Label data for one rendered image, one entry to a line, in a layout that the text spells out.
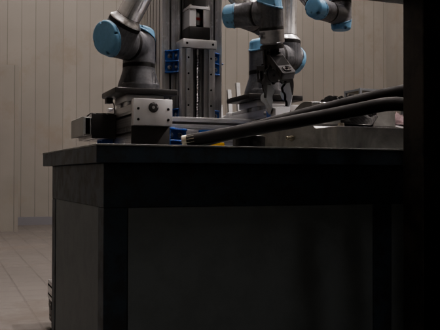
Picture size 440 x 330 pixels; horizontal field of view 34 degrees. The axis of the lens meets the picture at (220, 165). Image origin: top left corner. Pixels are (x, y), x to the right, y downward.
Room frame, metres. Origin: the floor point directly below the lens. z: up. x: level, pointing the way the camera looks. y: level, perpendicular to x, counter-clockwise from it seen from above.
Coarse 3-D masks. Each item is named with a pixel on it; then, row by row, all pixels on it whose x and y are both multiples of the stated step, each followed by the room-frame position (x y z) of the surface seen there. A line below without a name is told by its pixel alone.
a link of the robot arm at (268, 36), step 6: (270, 30) 2.17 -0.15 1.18; (276, 30) 2.17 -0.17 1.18; (282, 30) 2.19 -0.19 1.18; (264, 36) 2.19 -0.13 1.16; (270, 36) 2.18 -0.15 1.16; (276, 36) 2.18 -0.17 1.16; (282, 36) 2.19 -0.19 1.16; (264, 42) 2.19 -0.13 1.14; (270, 42) 2.18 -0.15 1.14; (276, 42) 2.18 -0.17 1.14; (282, 42) 2.19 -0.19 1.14
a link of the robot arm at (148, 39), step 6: (144, 30) 2.55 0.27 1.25; (150, 30) 2.56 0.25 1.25; (144, 36) 2.54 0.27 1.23; (150, 36) 2.56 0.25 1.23; (144, 42) 2.53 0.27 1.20; (150, 42) 2.56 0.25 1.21; (144, 48) 2.53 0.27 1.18; (150, 48) 2.56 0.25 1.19; (138, 54) 2.53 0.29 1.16; (144, 54) 2.55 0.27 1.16; (150, 54) 2.56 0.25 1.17; (126, 60) 2.55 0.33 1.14; (132, 60) 2.54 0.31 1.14; (138, 60) 2.54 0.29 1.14; (144, 60) 2.55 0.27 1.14; (150, 60) 2.56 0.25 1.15
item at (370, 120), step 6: (330, 96) 1.93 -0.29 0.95; (336, 96) 1.92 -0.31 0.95; (342, 96) 1.95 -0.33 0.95; (372, 114) 1.95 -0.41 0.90; (342, 120) 1.91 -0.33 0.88; (348, 120) 1.91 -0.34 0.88; (354, 120) 1.91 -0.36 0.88; (360, 120) 1.91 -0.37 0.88; (366, 120) 1.92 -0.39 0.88; (372, 120) 1.93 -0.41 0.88
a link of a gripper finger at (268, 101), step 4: (268, 88) 2.20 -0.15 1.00; (272, 88) 2.21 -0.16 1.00; (268, 92) 2.21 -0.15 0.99; (272, 92) 2.21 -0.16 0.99; (268, 96) 2.21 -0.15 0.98; (264, 100) 2.22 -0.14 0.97; (268, 100) 2.21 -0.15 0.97; (272, 100) 2.21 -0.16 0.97; (268, 104) 2.21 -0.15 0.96; (268, 108) 2.22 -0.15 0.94; (272, 108) 2.22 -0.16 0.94; (268, 112) 2.22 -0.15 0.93
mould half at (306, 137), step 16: (384, 112) 1.97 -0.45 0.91; (304, 128) 1.92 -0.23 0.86; (320, 128) 1.84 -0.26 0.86; (336, 128) 1.77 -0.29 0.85; (352, 128) 1.79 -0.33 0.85; (368, 128) 1.80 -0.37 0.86; (384, 128) 1.82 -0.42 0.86; (400, 128) 1.84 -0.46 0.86; (272, 144) 2.10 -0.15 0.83; (288, 144) 2.01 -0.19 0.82; (304, 144) 1.92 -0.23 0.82; (320, 144) 1.84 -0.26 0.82; (336, 144) 1.77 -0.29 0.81; (352, 144) 1.79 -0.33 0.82; (368, 144) 1.80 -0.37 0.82; (384, 144) 1.82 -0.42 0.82; (400, 144) 1.84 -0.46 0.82
